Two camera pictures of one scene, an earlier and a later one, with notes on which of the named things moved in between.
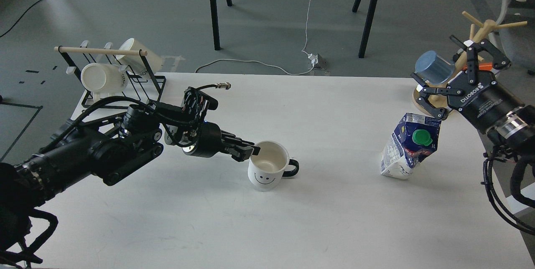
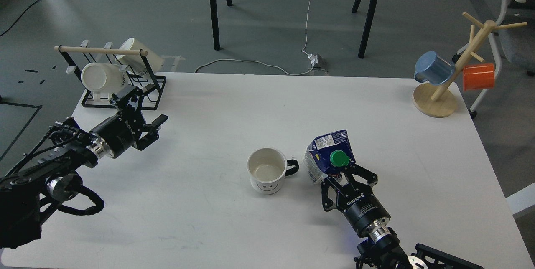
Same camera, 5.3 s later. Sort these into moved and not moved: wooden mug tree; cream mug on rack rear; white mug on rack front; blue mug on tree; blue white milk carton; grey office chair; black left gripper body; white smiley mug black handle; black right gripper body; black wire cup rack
Moved: white smiley mug black handle; blue white milk carton; black left gripper body; black right gripper body
Not moved: black wire cup rack; blue mug on tree; grey office chair; cream mug on rack rear; wooden mug tree; white mug on rack front
